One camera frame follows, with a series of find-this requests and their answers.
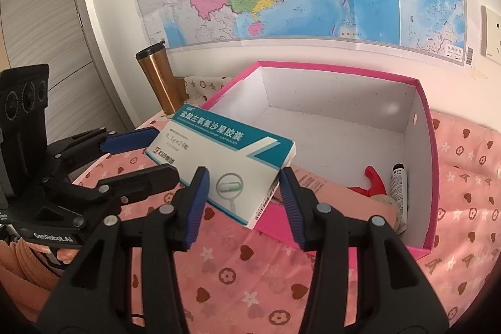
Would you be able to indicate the grey cabinet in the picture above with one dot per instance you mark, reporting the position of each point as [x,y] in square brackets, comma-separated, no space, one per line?
[58,25]

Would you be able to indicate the white wall socket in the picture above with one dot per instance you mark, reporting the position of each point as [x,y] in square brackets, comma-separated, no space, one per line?
[492,36]

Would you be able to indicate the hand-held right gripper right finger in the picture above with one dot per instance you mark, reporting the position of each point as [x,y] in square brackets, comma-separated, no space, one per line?
[291,201]

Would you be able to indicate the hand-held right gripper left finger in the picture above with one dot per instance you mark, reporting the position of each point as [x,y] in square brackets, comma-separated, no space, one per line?
[195,201]

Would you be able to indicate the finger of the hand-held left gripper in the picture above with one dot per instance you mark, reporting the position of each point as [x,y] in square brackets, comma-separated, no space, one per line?
[129,138]
[148,179]

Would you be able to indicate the large pink tube white cap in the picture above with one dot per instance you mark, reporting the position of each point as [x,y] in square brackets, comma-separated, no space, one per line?
[336,197]

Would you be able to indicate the small white ointment tube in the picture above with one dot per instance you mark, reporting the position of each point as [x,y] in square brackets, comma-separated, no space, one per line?
[399,189]

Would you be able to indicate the copper travel tumbler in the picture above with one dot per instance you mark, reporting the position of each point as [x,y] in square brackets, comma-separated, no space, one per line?
[160,83]

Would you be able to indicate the teal white medicine box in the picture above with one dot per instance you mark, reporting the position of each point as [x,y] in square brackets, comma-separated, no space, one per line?
[219,150]

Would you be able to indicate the pink cardboard box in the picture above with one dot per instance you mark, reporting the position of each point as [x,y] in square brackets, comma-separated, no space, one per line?
[332,103]

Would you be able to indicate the pink printed blanket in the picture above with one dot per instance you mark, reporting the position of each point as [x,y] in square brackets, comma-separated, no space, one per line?
[235,271]

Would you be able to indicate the person's left hand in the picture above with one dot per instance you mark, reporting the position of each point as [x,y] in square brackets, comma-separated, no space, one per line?
[64,256]

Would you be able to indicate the red corkscrew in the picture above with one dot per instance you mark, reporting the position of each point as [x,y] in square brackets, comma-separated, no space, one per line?
[373,181]

